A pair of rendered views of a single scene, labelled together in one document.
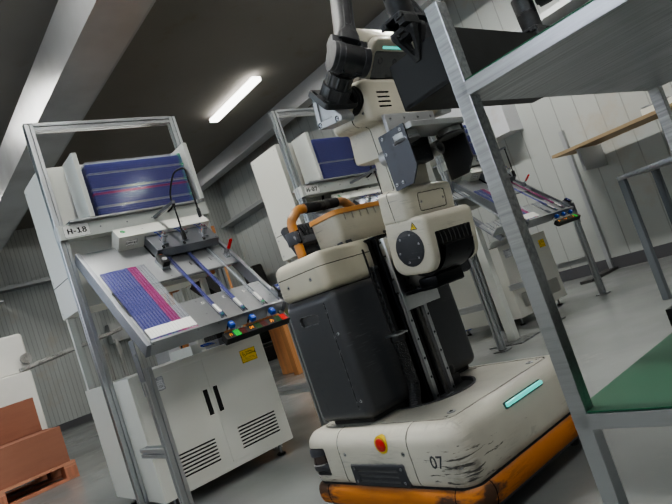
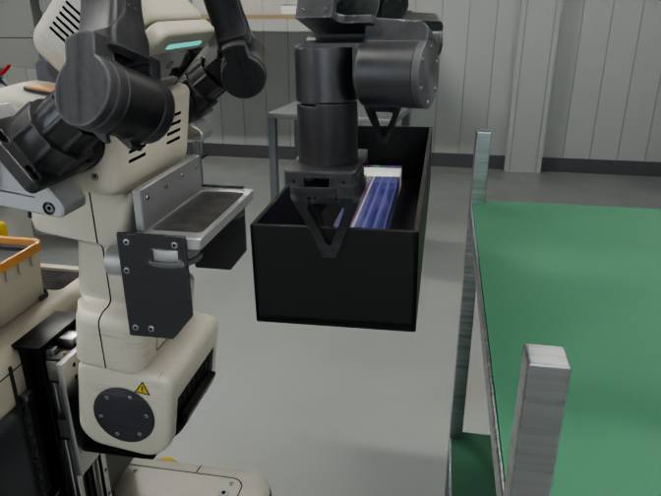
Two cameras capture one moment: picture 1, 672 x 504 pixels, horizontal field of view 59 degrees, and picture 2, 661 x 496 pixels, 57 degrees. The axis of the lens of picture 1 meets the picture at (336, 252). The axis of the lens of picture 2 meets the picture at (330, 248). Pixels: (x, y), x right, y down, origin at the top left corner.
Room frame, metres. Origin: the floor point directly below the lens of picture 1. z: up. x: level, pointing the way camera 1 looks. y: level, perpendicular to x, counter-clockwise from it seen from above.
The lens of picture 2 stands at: (0.83, 0.05, 1.33)
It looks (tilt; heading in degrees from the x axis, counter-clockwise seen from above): 22 degrees down; 321
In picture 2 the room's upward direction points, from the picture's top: straight up
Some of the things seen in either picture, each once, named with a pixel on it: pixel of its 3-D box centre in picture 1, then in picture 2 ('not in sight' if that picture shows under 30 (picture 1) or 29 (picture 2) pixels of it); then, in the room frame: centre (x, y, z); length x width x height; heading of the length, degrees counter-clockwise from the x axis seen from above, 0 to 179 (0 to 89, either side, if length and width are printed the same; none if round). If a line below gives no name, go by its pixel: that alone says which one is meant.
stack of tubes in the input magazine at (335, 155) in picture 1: (342, 158); not in sight; (3.94, -0.24, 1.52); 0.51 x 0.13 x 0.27; 131
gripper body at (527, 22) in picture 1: (531, 25); not in sight; (1.65, -0.74, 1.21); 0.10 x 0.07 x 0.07; 131
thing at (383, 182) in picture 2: not in sight; (366, 217); (1.46, -0.53, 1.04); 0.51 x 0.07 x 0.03; 131
